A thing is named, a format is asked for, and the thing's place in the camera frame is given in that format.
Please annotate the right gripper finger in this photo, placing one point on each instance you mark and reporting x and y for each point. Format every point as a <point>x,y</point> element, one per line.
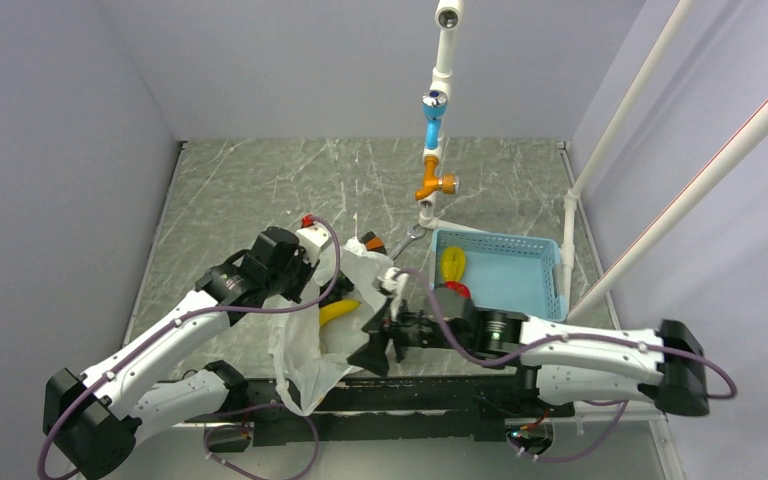
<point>372,356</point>
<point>384,322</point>

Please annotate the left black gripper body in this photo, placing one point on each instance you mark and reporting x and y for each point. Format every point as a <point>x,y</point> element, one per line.
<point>292,282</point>

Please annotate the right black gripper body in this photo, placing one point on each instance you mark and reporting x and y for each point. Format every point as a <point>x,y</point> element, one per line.
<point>413,328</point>

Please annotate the yellow fake banana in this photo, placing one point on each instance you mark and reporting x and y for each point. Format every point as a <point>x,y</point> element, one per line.
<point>337,309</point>

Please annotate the white plastic shopping bag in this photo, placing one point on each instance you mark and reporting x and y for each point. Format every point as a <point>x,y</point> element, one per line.
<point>310,359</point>

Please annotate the red fake fruit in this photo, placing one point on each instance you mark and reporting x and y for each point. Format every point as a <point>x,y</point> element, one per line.
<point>459,288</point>

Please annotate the yellow fake star fruit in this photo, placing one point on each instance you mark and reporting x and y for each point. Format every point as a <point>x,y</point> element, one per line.
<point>452,264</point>

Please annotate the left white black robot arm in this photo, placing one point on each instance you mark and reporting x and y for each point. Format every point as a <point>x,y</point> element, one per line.
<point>97,417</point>

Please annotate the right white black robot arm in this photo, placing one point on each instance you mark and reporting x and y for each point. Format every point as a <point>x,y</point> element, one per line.
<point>562,363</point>

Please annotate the black orange hex key set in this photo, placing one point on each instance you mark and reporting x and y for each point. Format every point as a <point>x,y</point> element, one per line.
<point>373,243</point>

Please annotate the silver combination wrench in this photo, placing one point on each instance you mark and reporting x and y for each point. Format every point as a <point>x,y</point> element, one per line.
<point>413,233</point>

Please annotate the light blue plastic basket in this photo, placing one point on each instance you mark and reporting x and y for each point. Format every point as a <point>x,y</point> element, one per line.
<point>505,272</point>

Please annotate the white blue orange pipe stand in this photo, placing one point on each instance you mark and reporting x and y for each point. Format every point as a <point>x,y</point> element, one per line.
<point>448,18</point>

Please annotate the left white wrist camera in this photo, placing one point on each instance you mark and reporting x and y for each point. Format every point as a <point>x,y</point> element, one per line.
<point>313,237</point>

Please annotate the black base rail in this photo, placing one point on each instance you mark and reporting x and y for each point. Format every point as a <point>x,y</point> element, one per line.
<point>480,408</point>

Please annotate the white frame pole far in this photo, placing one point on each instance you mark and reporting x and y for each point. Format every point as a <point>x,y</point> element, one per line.
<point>639,82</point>

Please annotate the white frame pole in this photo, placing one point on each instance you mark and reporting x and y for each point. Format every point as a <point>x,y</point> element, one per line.
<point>639,82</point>
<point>739,145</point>

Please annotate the white frame pole near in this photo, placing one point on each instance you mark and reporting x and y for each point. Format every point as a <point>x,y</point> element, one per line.
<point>739,145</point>

